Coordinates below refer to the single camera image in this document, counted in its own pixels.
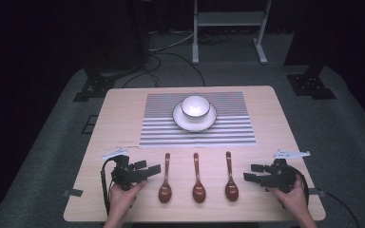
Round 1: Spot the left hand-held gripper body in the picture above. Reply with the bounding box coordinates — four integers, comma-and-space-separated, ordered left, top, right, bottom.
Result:
102, 147, 147, 192

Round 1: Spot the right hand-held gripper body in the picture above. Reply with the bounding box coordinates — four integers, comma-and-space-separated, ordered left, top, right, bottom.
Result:
264, 149, 312, 195

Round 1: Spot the person's left hand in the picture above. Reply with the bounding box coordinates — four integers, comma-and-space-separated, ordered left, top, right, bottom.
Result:
106, 180, 149, 220

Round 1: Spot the person's right hand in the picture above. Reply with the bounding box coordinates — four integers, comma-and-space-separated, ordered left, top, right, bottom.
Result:
266, 174, 311, 220

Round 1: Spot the brown wooden spoon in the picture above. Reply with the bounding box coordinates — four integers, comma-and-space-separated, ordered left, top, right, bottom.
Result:
192, 152, 207, 204
158, 152, 173, 204
224, 150, 240, 202

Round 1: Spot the striped grey placemat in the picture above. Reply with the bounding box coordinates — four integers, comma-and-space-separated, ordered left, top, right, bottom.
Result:
138, 91, 258, 149

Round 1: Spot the grey tape strip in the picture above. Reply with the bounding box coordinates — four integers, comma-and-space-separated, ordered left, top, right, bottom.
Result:
63, 188, 85, 198

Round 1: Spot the white round plate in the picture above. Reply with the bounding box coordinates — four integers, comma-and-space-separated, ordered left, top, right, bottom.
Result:
171, 102, 218, 133

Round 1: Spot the black tape floor marking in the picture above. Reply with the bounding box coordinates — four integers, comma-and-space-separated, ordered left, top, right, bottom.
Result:
81, 114, 100, 135

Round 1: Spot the white bowl with dark rim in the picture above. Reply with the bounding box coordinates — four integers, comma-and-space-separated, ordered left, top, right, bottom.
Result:
180, 95, 211, 119

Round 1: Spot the dark stand with base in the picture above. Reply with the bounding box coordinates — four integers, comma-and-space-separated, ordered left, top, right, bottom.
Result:
71, 0, 150, 104
282, 0, 337, 101

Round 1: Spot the white metal stand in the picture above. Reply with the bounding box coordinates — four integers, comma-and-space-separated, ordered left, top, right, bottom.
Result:
191, 0, 273, 66

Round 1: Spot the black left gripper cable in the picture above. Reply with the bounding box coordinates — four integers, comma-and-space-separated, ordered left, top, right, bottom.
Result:
100, 157, 119, 217

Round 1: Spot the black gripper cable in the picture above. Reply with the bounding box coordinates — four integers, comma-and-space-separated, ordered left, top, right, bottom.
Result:
100, 157, 119, 217
293, 166, 361, 228

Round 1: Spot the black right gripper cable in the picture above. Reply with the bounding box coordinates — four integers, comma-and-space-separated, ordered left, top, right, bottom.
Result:
293, 166, 361, 228

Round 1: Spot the black floor cable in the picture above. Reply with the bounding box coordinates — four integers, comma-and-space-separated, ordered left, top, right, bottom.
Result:
121, 51, 207, 89

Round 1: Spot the white floor cable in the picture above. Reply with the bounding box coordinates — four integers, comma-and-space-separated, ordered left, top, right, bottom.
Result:
147, 30, 195, 53

